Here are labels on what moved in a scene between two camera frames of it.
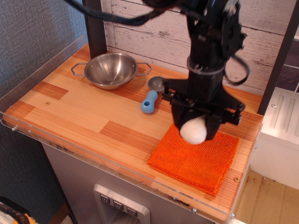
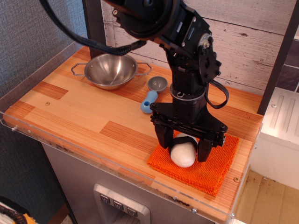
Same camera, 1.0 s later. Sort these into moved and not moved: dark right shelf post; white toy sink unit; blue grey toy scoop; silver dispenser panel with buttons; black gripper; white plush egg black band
Moved: black gripper; white plush egg black band
Not moved: dark right shelf post; silver dispenser panel with buttons; blue grey toy scoop; white toy sink unit
